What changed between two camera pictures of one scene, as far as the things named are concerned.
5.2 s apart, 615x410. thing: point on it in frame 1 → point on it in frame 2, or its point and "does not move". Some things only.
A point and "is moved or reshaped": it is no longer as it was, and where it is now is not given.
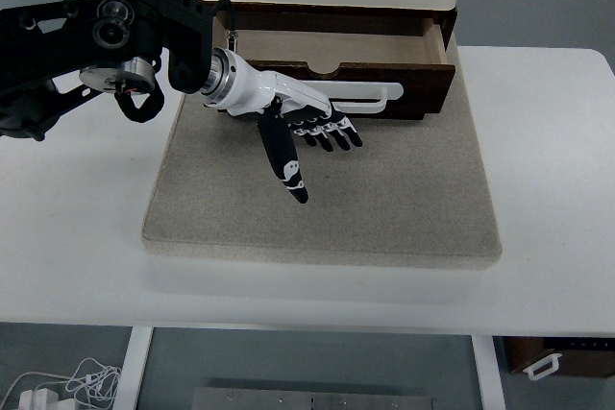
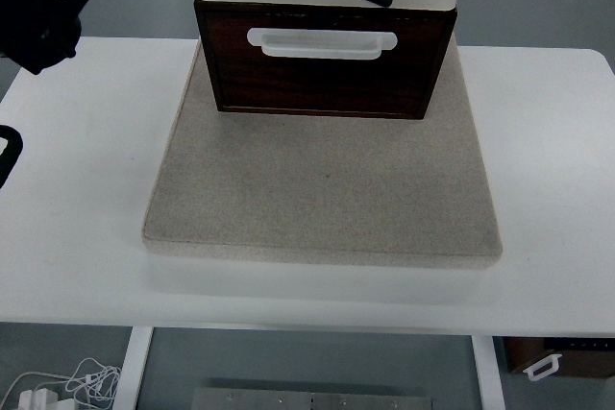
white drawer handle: [358, 90] → [280, 43]
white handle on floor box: [550, 358] does not move
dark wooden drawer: [411, 50] is moved or reshaped
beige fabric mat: [412, 189] does not move
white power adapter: [38, 399] does not move
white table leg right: [488, 374] does not move
